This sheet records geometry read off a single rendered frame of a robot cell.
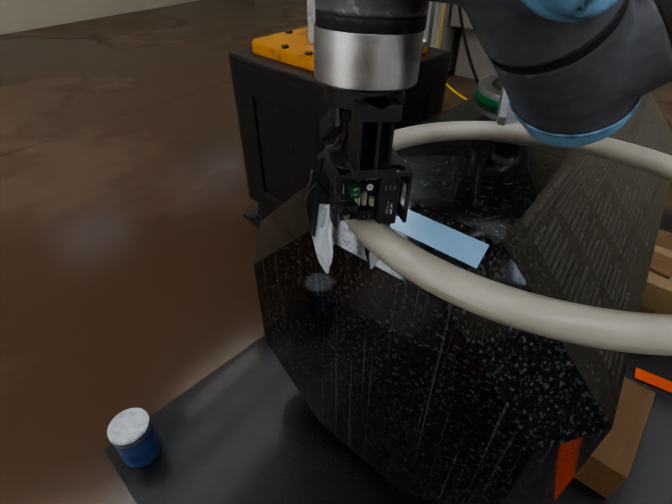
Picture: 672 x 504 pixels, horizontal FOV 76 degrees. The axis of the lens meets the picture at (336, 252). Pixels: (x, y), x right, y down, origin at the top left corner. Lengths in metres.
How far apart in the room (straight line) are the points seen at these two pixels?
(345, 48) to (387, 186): 0.12
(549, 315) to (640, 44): 0.19
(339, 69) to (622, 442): 1.19
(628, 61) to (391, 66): 0.16
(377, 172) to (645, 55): 0.20
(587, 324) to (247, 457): 1.07
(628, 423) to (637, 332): 1.04
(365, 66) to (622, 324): 0.26
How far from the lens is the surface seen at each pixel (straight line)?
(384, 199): 0.40
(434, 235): 0.67
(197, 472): 1.31
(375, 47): 0.36
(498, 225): 0.68
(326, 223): 0.45
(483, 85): 1.16
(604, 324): 0.36
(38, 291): 2.03
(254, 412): 1.36
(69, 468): 1.47
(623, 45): 0.36
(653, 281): 1.76
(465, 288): 0.35
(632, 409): 1.44
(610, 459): 1.32
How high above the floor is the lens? 1.17
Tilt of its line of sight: 39 degrees down
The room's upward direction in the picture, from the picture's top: straight up
